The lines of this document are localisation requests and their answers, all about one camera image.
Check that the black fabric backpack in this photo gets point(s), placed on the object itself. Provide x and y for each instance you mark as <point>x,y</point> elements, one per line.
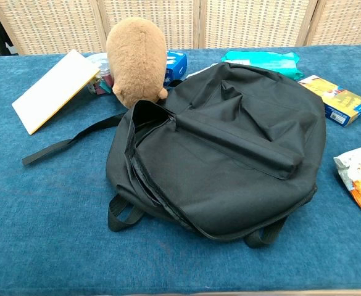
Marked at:
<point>229,154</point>

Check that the yellow and blue carton box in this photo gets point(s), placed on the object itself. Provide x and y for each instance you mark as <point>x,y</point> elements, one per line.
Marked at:
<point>337,98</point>

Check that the blue tissue box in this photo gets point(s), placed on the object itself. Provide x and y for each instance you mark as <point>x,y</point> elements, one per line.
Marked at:
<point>175,66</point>

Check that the clear jar with coloured items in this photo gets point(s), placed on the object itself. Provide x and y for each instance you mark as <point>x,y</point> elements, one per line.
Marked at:
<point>101,81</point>

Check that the wicker folding screen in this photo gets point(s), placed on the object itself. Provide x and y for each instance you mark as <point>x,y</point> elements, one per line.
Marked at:
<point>245,24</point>

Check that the brown plush toy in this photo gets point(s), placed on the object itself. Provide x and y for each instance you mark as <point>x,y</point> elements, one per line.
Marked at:
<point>137,61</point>

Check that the teal wet wipes pack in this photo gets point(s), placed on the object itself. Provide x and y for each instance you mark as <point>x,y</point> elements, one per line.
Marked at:
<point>260,61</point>

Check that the blue table cloth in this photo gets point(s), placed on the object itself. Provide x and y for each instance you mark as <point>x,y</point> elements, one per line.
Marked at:
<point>60,231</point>

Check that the white book with yellow edge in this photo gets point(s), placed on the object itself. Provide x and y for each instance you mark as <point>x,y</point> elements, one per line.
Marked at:
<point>53,92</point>

